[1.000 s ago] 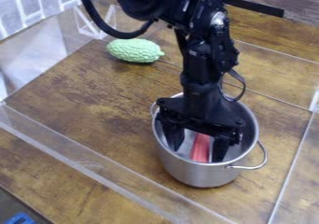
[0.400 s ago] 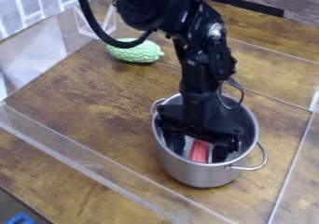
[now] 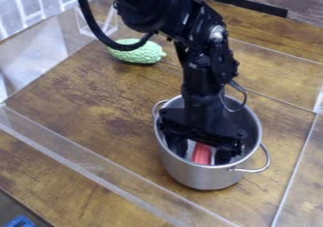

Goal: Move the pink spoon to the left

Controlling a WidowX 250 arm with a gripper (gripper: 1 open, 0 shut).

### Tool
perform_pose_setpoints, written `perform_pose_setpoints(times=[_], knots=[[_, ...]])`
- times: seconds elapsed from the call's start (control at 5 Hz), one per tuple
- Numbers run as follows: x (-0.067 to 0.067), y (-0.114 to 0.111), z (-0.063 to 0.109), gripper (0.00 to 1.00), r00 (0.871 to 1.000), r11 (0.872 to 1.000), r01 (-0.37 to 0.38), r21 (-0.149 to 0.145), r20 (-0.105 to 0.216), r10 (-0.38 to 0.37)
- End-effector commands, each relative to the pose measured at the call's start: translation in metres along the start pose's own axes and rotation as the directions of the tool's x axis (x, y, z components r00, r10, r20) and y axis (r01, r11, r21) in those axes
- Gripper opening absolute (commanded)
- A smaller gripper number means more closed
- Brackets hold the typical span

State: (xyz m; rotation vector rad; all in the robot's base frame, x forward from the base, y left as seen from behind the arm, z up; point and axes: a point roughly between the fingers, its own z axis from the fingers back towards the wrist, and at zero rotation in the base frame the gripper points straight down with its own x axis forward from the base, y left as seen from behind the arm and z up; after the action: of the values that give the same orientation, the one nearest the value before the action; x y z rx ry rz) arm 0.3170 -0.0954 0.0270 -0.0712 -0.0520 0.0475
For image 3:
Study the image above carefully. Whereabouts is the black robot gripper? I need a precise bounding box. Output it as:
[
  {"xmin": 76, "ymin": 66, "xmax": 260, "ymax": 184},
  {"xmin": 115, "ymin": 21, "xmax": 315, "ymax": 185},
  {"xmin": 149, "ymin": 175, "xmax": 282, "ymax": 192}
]
[{"xmin": 157, "ymin": 95, "xmax": 247, "ymax": 165}]

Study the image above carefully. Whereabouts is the pink handled metal spoon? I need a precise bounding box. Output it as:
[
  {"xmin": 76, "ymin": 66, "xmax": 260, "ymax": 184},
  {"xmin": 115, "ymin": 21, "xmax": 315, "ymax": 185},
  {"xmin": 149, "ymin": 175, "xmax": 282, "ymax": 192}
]
[{"xmin": 191, "ymin": 143, "xmax": 212, "ymax": 166}]

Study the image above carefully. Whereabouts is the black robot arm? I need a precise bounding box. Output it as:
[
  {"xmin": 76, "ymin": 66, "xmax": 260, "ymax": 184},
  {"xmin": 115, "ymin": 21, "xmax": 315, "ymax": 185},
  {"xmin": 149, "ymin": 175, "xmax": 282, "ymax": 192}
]
[{"xmin": 79, "ymin": 0, "xmax": 246, "ymax": 165}]

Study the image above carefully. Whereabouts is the stainless steel pot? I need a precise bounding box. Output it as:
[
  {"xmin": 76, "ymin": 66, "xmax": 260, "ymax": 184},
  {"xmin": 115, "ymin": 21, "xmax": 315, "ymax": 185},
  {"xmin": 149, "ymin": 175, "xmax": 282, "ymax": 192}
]
[{"xmin": 152, "ymin": 96, "xmax": 271, "ymax": 190}]

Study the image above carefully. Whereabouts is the green bumpy toy gourd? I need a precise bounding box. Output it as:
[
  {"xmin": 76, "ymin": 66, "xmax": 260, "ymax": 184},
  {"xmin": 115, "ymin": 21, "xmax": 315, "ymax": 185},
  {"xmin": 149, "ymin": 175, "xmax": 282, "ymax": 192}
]
[{"xmin": 107, "ymin": 41, "xmax": 167, "ymax": 64}]

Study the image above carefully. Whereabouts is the blue object at corner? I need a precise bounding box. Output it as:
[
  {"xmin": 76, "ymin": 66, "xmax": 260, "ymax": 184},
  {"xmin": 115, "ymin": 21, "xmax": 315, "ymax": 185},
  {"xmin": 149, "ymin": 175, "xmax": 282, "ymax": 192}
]
[{"xmin": 4, "ymin": 216, "xmax": 36, "ymax": 227}]

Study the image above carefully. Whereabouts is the clear acrylic enclosure panel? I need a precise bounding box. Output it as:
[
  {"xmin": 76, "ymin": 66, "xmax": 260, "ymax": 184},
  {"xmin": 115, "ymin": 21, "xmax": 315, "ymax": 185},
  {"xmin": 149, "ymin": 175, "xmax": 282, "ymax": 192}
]
[{"xmin": 0, "ymin": 5, "xmax": 323, "ymax": 227}]

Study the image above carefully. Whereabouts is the black wall strip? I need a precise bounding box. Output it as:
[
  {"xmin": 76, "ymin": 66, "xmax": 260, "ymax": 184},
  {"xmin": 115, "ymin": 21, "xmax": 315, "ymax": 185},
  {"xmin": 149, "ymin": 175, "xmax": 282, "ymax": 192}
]
[{"xmin": 212, "ymin": 0, "xmax": 288, "ymax": 18}]

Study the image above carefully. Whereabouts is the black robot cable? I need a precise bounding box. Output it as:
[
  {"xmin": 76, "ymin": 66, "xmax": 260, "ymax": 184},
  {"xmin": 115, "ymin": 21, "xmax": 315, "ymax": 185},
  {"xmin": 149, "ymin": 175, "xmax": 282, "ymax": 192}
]
[{"xmin": 75, "ymin": 0, "xmax": 155, "ymax": 52}]

